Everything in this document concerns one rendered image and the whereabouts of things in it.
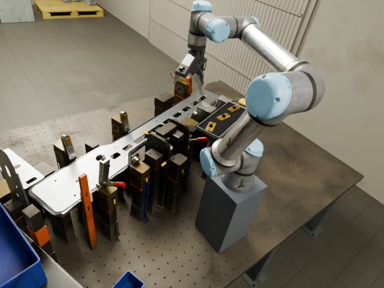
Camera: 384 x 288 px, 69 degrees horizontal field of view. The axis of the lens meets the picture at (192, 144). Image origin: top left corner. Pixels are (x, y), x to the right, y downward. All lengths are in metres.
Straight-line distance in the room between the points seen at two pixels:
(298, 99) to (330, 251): 2.11
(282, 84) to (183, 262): 1.01
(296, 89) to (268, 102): 0.08
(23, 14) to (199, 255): 5.84
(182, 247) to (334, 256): 1.57
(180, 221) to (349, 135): 2.27
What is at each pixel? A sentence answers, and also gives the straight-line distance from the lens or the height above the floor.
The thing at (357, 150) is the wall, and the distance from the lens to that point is 3.37.
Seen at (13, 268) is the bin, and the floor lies 1.03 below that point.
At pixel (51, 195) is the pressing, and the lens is 1.34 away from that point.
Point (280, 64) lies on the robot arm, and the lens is 0.92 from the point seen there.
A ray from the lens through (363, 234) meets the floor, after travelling 3.06.
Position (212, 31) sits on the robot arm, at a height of 1.70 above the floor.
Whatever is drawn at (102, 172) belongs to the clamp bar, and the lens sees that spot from 1.17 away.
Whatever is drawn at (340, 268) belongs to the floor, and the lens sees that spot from 2.70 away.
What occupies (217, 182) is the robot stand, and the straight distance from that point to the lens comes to 1.25.
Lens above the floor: 1.99
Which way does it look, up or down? 39 degrees down
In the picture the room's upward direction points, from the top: 10 degrees clockwise
